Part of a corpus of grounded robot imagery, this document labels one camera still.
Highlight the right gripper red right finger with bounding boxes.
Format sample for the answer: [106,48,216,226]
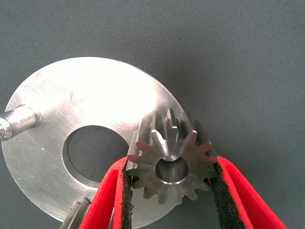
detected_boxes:
[210,155,289,229]

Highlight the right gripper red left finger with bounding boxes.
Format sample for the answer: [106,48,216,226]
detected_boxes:
[78,156,134,229]

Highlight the small steel planetary gear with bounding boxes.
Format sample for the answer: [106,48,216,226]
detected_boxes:
[59,199,92,229]
[127,107,219,206]

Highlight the round metal carrier plate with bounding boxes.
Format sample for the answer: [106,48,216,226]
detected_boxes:
[0,56,189,228]

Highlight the dark grey table cloth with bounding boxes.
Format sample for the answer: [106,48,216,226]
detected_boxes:
[0,0,305,229]

